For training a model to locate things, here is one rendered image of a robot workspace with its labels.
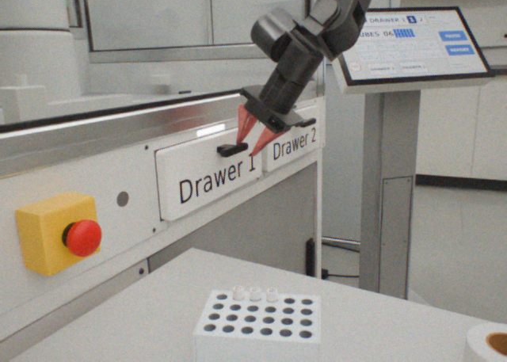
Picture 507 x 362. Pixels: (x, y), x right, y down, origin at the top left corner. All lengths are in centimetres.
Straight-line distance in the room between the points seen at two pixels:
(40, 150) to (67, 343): 22
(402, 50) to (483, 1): 276
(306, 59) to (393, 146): 98
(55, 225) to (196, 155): 28
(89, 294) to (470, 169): 330
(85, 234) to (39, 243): 5
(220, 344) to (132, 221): 26
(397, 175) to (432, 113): 200
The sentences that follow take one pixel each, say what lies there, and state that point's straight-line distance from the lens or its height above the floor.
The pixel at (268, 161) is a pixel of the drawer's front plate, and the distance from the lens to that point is 92.
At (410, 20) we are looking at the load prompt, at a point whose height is 115.
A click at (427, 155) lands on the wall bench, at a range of 367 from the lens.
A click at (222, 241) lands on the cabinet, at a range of 87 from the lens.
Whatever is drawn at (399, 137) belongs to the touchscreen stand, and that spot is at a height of 76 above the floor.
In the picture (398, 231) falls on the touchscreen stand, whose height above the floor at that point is 41.
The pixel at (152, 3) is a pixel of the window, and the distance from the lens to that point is 69.
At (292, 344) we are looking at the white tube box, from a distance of 45.
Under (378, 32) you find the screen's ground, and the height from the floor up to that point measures 112.
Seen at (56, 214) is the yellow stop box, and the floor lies 91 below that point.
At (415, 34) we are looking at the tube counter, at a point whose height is 111.
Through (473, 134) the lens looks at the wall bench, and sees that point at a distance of 363.
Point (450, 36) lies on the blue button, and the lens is 168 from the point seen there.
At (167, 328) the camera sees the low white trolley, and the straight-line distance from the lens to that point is 54.
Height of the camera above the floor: 106
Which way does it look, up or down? 14 degrees down
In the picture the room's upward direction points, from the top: 2 degrees counter-clockwise
